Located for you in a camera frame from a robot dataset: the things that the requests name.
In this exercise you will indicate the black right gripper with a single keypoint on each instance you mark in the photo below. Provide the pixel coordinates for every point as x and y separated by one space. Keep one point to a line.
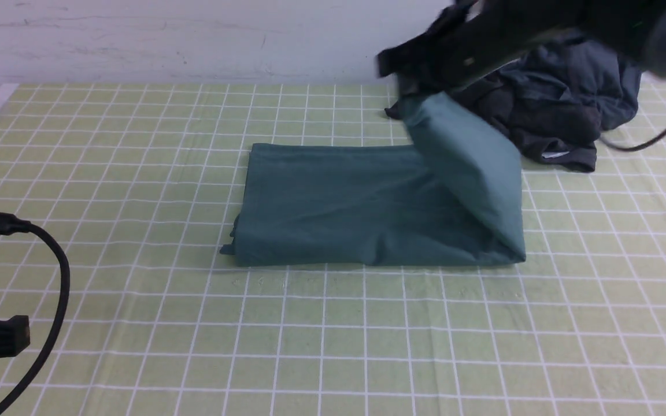
456 50

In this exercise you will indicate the green long-sleeved shirt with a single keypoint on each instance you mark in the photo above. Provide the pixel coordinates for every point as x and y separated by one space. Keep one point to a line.
452 197

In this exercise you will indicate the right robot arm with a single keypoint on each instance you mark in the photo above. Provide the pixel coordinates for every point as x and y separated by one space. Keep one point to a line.
633 29

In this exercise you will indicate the dark grey crumpled garment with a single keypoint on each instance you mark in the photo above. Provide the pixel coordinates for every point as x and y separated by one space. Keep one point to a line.
550 106

